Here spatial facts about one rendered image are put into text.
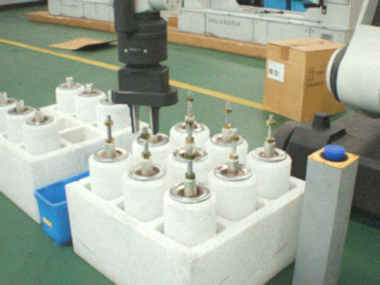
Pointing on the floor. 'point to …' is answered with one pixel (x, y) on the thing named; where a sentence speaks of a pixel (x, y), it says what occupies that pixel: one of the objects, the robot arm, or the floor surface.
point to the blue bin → (56, 209)
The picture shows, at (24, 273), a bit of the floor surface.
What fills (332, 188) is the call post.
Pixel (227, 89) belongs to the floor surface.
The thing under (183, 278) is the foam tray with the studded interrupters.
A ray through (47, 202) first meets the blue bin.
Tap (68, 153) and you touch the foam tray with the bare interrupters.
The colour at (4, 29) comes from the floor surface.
